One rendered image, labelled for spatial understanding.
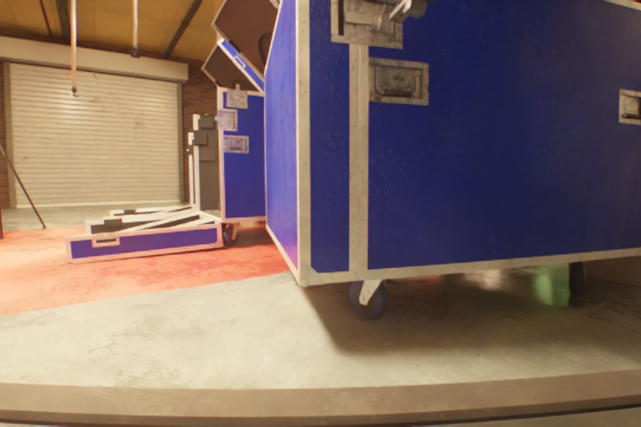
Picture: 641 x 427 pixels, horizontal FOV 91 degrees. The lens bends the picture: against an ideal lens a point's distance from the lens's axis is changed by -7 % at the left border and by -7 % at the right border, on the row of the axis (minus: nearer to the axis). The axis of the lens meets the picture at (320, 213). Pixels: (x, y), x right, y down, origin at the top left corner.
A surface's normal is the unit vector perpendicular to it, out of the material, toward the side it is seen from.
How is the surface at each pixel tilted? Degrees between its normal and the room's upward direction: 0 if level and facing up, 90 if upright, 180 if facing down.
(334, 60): 90
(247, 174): 90
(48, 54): 90
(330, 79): 90
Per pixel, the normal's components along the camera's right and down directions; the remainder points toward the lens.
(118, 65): 0.56, 0.07
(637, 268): -0.83, 0.05
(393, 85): 0.23, 0.08
